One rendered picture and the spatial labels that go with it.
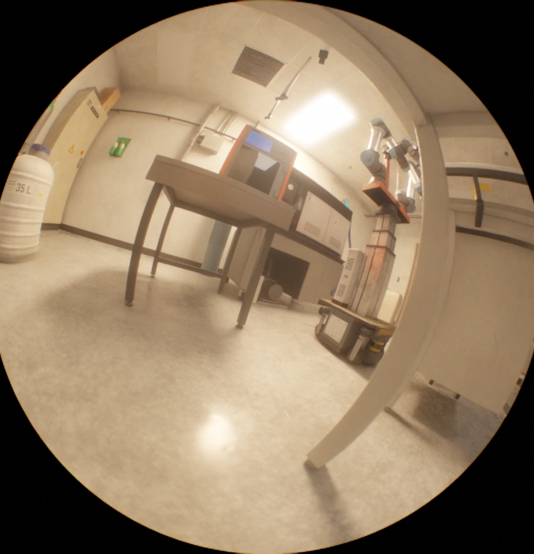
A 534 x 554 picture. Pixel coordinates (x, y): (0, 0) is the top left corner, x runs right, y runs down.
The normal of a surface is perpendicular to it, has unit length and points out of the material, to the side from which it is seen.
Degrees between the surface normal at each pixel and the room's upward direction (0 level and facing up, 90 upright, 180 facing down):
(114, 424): 0
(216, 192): 90
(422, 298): 90
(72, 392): 0
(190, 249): 90
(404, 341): 90
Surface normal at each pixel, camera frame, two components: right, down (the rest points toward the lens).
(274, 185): 0.43, 0.22
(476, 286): -0.85, -0.24
